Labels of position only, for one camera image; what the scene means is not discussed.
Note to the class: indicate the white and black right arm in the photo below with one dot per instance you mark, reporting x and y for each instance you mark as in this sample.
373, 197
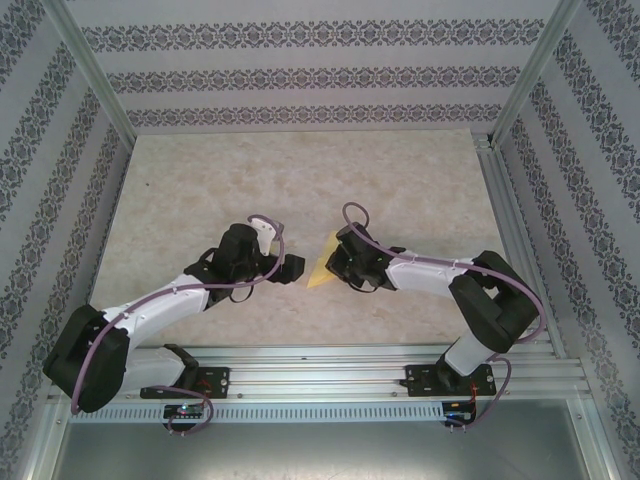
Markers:
480, 300

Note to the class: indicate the aluminium frame post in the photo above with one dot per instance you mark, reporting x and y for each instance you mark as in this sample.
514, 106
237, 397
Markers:
91, 70
535, 70

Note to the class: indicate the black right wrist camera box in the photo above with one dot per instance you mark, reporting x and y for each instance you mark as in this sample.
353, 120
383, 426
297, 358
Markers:
357, 242

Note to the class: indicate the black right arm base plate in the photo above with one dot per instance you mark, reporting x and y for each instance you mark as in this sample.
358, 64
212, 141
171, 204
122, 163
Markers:
420, 380

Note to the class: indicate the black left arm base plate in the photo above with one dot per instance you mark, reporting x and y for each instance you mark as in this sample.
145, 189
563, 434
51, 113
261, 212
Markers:
215, 382

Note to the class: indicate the yellow paper sheet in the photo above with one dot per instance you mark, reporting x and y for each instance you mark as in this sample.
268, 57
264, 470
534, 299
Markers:
317, 280

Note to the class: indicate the grey metal sheet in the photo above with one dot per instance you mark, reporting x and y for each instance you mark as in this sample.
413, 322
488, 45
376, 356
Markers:
320, 450

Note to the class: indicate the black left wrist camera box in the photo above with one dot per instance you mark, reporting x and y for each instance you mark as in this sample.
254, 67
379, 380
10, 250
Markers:
237, 250

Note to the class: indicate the aluminium side rail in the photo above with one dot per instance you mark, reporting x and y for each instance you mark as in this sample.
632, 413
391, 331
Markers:
87, 300
517, 220

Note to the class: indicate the small circuit board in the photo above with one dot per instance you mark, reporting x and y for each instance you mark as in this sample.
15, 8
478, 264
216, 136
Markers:
182, 411
457, 411

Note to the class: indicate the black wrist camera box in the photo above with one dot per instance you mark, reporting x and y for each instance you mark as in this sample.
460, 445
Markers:
237, 250
357, 242

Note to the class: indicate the aluminium mounting rail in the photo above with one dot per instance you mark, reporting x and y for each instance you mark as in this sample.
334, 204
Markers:
310, 375

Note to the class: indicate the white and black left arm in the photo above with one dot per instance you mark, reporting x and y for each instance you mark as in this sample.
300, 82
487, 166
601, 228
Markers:
160, 310

